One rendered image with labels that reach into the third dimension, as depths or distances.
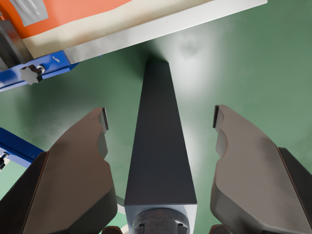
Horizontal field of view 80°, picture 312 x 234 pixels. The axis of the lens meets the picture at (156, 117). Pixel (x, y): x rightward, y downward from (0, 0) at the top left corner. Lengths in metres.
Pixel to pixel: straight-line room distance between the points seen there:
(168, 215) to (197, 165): 1.71
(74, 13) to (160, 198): 0.50
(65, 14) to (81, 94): 1.23
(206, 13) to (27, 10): 0.42
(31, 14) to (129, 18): 0.23
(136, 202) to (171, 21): 0.44
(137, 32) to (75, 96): 1.35
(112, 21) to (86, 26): 0.07
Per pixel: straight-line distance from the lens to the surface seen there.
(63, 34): 0.57
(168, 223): 0.50
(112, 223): 1.11
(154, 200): 0.51
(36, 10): 0.58
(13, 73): 0.62
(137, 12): 0.52
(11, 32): 0.59
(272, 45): 1.73
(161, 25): 0.48
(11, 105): 2.11
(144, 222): 0.52
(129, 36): 0.49
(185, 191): 0.53
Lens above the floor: 1.47
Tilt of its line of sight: 58 degrees down
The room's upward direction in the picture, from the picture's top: 180 degrees clockwise
